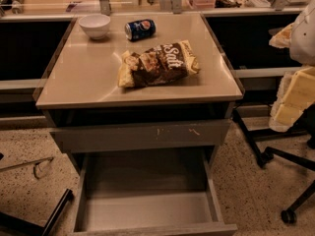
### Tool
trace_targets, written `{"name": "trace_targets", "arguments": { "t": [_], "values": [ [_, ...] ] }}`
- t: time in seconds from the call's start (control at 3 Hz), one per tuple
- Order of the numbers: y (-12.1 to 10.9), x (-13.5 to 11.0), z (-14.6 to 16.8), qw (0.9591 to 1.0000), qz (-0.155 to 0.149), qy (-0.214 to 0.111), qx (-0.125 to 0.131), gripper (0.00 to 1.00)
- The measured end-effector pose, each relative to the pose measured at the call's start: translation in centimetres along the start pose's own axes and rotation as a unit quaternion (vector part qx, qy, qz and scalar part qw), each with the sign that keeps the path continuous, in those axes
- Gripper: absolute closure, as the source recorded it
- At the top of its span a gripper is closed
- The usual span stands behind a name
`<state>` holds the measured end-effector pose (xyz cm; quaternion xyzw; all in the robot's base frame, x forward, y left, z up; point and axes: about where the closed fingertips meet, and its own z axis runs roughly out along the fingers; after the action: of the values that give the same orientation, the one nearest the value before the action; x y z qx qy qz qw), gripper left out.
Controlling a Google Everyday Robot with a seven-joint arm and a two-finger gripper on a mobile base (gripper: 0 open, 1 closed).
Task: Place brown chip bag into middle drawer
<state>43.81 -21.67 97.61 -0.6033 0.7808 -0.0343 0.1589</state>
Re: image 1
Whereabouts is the black chair leg left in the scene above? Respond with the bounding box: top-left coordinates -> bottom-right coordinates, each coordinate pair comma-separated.
0,189 -> 74,236

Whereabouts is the grey drawer cabinet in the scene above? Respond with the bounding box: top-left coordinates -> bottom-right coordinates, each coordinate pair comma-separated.
34,13 -> 243,236

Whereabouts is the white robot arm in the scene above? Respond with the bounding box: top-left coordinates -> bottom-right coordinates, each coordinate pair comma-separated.
269,0 -> 315,132

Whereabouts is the white ceramic bowl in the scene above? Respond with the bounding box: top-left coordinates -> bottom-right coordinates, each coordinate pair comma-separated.
79,14 -> 110,39

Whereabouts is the open middle drawer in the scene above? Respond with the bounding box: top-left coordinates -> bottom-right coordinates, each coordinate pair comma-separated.
69,147 -> 237,236

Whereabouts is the blue pepsi can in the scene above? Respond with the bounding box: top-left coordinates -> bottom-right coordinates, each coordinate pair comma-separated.
125,19 -> 156,41

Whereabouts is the top drawer front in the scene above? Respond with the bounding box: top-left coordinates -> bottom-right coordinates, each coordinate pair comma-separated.
51,119 -> 230,153

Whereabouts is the black office chair base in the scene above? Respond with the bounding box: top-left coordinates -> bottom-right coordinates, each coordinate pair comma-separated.
262,147 -> 315,225

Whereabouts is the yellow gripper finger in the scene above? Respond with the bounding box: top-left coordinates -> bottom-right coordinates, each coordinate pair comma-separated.
273,66 -> 315,126
269,24 -> 293,48

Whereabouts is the black desk leg frame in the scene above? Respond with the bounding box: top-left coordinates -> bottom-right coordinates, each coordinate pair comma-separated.
232,109 -> 314,169

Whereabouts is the brown chip bag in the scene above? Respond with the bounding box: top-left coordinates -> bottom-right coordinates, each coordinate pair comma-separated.
118,40 -> 200,88

